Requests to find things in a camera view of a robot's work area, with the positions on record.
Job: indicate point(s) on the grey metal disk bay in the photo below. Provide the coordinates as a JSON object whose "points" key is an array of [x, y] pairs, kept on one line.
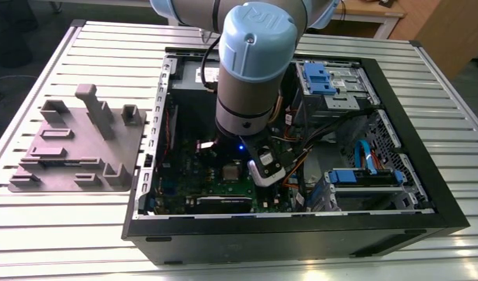
{"points": [[371, 190]]}

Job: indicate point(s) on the hard disk in blue carrier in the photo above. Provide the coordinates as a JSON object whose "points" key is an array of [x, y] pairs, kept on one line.
{"points": [[344, 177]]}

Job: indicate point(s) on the empty blue disk carrier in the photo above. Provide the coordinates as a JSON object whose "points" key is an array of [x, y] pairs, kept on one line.
{"points": [[319, 82]]}

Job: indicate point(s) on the green motherboard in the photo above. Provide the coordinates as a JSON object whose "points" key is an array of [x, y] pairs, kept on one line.
{"points": [[184, 175]]}

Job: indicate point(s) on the black open PC case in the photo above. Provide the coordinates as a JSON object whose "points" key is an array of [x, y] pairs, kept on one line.
{"points": [[300, 243]]}

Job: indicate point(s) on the silver square CPU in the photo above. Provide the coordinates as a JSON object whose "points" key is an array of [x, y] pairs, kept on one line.
{"points": [[229, 172]]}

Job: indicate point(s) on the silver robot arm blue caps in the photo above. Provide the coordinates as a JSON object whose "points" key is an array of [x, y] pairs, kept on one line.
{"points": [[254, 73]]}

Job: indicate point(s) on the CPU socket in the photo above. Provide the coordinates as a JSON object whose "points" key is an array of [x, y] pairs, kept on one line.
{"points": [[240, 172]]}

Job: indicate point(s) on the brown wooden cabinet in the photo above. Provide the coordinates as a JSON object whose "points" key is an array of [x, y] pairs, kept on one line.
{"points": [[450, 35]]}

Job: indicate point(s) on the grey plastic parts rack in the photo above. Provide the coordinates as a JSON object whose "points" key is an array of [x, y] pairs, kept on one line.
{"points": [[86, 152]]}

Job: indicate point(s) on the black graphics card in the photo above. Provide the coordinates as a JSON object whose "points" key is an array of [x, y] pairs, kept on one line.
{"points": [[223, 202]]}

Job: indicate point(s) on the blue RAM stick on rack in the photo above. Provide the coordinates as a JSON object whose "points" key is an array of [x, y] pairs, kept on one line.
{"points": [[58, 164]]}

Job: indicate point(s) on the grey metal drive cage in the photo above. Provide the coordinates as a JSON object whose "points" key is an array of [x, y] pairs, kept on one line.
{"points": [[340, 102]]}

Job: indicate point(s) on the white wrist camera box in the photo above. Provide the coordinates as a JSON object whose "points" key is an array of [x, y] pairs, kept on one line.
{"points": [[268, 175]]}

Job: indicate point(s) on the grey power supply unit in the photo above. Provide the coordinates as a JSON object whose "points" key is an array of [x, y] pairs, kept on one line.
{"points": [[192, 79]]}

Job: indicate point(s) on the wooden desk white frame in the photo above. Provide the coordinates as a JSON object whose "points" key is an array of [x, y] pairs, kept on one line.
{"points": [[363, 10]]}

